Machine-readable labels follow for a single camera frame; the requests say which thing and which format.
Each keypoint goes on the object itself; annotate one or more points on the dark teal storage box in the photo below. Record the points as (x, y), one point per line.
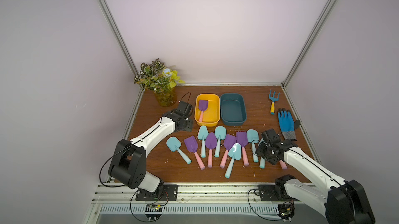
(233, 109)

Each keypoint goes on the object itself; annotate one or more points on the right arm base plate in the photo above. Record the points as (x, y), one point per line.
(273, 193)

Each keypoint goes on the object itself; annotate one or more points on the yellow plastic storage box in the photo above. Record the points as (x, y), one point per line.
(212, 114)

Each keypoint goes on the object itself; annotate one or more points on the blue yellow garden rake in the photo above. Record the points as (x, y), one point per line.
(274, 98)

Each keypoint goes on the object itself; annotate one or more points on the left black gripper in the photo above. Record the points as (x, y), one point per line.
(186, 112)

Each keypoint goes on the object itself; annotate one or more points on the potted green plant vase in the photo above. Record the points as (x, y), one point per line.
(161, 80)

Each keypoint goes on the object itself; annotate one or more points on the teal shovel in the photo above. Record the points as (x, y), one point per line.
(220, 133)
(253, 139)
(174, 145)
(234, 153)
(202, 135)

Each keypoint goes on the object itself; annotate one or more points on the left circuit board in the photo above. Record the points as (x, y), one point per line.
(153, 212)

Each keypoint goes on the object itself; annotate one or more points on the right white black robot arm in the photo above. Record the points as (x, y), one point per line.
(340, 201)

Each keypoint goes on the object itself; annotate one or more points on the purple shovel pink handle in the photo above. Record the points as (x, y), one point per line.
(229, 142)
(283, 165)
(202, 106)
(210, 143)
(243, 141)
(192, 146)

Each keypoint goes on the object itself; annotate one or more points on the aluminium front rail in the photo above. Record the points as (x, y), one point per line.
(217, 193)

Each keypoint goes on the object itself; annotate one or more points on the blue grey garden glove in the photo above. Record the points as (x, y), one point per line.
(287, 124)

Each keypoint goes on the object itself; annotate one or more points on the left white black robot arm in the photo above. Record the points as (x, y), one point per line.
(129, 162)

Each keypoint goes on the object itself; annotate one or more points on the right circuit board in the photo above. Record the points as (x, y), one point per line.
(286, 211)

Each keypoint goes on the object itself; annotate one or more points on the circuit board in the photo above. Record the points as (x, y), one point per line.
(153, 212)
(286, 211)

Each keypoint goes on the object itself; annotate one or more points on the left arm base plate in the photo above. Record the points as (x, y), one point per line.
(166, 192)

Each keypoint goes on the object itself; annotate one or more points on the teal shovel eleventh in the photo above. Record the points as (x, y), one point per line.
(262, 163)

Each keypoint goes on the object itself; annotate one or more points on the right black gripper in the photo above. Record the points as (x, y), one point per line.
(262, 149)

